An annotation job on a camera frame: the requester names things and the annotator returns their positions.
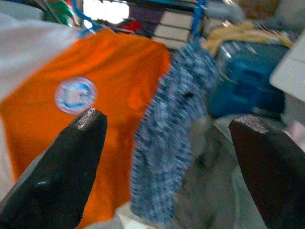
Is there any yellow cream cloth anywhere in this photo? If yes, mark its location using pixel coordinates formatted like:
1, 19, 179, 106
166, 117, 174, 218
203, 21, 294, 57

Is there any white printer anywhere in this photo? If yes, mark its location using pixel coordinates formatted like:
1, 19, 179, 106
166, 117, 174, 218
269, 30, 305, 103

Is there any blue plastic storage box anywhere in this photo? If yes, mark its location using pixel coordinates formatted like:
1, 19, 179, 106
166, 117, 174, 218
208, 40, 290, 119

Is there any blue plastic hanger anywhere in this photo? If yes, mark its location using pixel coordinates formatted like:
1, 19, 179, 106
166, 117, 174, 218
192, 0, 207, 40
71, 0, 103, 33

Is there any white shirt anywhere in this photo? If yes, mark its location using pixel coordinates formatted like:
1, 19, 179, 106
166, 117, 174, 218
0, 10, 81, 201

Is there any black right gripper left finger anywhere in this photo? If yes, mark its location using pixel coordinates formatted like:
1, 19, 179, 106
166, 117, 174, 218
0, 107, 108, 229

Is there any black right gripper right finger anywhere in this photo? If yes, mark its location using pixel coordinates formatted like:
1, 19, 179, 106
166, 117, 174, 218
228, 114, 305, 229

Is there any orange t-shirt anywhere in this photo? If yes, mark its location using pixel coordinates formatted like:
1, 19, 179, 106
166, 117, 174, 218
0, 29, 171, 229

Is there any blue white patterned garment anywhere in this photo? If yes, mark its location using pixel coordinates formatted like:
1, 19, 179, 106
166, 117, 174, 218
130, 39, 221, 227

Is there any purple armchair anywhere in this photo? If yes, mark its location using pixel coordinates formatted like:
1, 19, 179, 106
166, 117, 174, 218
128, 4, 195, 50

